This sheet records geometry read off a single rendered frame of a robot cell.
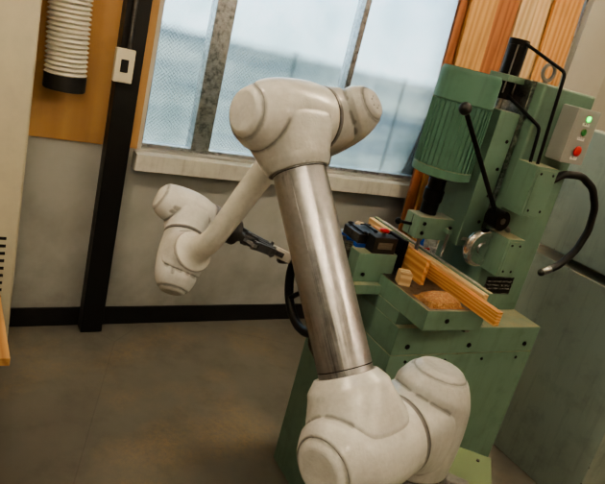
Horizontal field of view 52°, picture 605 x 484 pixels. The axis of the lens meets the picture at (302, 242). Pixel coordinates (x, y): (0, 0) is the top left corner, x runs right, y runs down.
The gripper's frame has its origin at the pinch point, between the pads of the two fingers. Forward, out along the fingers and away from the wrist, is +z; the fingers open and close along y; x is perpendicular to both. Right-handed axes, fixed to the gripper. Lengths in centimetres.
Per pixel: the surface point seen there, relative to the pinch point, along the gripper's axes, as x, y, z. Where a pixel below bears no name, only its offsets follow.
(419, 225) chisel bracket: -28.1, -12.2, 28.7
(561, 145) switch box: -69, -24, 48
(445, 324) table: -9, -39, 31
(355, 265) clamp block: -9.3, -16.3, 12.9
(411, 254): -19.8, -16.3, 28.4
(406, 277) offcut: -14.0, -24.7, 23.9
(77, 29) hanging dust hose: -25, 93, -64
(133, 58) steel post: -26, 103, -41
